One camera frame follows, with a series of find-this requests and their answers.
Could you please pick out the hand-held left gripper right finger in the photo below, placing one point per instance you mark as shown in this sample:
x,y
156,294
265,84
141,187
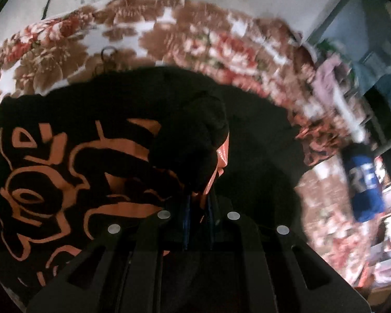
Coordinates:
x,y
210,225

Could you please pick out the glass window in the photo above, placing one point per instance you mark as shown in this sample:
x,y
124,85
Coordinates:
x,y
361,29

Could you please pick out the floral brown and white blanket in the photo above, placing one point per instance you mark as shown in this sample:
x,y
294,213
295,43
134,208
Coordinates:
x,y
182,29

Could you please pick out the white bar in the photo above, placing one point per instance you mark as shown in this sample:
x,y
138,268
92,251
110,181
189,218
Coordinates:
x,y
347,114

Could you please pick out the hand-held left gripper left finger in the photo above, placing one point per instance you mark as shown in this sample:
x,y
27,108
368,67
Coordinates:
x,y
186,225

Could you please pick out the pale pink cloth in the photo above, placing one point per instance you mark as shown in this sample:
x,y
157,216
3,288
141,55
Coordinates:
x,y
325,81

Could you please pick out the black garment with orange print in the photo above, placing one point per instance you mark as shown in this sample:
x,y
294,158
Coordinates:
x,y
68,111

